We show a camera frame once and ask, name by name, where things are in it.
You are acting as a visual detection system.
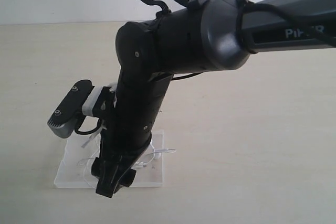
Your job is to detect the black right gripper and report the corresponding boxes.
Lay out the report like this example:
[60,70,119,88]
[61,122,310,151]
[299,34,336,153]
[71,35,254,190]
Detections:
[91,84,160,198]

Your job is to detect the white wired earphones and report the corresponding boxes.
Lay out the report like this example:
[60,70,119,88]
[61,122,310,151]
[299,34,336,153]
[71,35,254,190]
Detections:
[77,144,177,187]

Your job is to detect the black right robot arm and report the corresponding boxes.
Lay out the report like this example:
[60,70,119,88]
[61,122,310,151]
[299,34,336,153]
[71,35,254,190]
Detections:
[91,0,335,197]

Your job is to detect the clear plastic hinged storage box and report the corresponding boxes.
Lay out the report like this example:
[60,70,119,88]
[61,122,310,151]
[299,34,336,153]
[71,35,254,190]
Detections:
[54,131,166,189]

